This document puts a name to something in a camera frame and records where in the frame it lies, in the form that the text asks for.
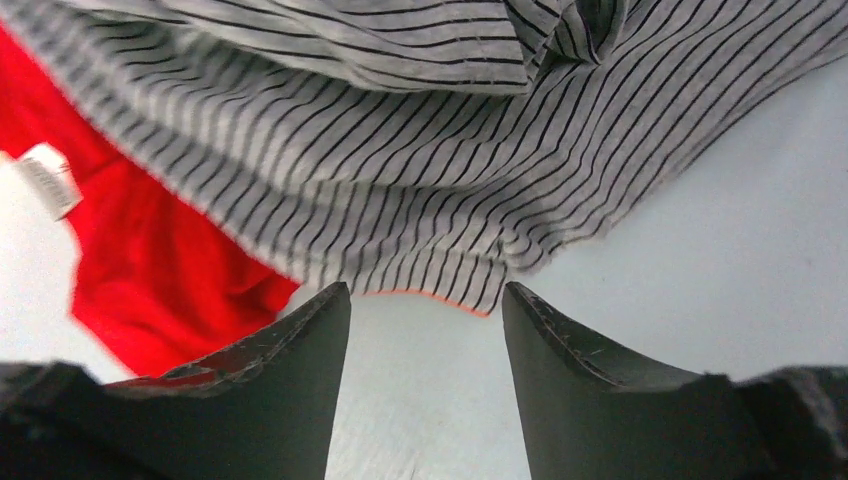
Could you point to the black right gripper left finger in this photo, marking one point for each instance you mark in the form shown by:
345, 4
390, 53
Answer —
260, 408

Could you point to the red garment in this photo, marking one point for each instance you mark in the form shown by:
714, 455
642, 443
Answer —
156, 282

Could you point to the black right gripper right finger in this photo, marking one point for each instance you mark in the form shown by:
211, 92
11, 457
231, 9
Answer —
591, 408

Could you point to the grey striped underwear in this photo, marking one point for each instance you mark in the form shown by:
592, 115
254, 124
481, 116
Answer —
435, 147

